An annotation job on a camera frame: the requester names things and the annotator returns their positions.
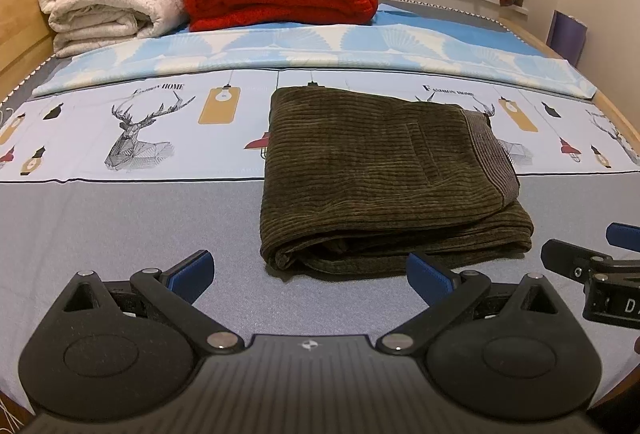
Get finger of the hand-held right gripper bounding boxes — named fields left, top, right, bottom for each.
left=541, top=238, right=609, bottom=285
left=605, top=222, right=640, bottom=251

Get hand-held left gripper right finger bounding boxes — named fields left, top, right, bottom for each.
left=375, top=252, right=559, bottom=356

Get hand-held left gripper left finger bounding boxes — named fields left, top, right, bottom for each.
left=61, top=250, right=246, bottom=356

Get olive corduroy pants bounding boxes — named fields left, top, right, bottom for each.
left=259, top=85, right=535, bottom=283

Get deer print bed sheet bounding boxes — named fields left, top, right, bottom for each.
left=0, top=0, right=640, bottom=420

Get purple board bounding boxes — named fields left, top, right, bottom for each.
left=548, top=9, right=587, bottom=68

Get light blue patterned sheet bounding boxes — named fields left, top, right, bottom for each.
left=32, top=10, right=599, bottom=101

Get cream folded blanket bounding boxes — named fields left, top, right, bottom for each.
left=38, top=0, right=199, bottom=59

